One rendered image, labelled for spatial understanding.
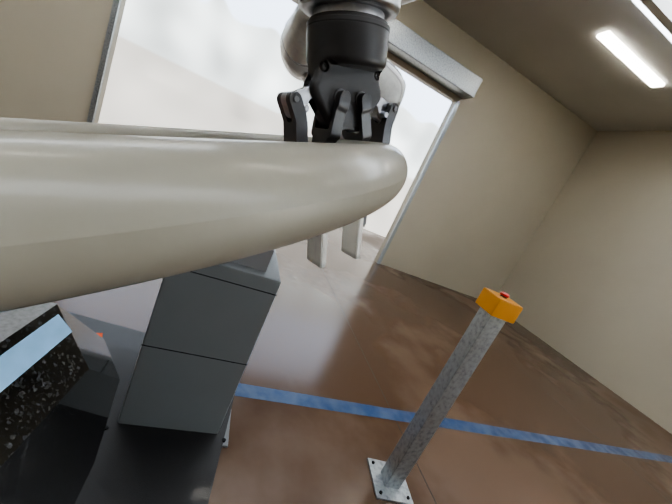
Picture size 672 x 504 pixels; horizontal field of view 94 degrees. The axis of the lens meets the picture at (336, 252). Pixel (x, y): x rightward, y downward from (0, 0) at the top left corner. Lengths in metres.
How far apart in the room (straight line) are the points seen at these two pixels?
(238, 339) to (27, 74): 5.06
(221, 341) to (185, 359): 0.15
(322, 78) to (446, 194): 6.02
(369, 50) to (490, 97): 6.29
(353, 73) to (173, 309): 1.12
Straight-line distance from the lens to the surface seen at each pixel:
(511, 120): 6.88
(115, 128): 0.52
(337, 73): 0.32
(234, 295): 1.25
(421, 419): 1.68
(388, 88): 0.86
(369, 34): 0.31
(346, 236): 0.38
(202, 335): 1.35
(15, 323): 0.68
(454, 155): 6.25
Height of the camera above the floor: 1.27
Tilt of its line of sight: 14 degrees down
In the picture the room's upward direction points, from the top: 25 degrees clockwise
